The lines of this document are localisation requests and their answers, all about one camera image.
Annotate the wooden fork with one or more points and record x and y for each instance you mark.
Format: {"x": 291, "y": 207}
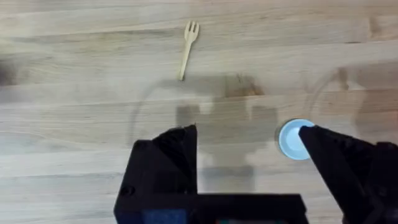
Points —
{"x": 188, "y": 43}

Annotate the light blue round container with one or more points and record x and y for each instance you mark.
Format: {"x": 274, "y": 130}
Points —
{"x": 289, "y": 141}

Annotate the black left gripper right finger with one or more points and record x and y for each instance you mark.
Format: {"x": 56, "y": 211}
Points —
{"x": 348, "y": 168}

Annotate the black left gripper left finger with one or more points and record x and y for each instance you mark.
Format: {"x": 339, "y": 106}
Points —
{"x": 168, "y": 165}

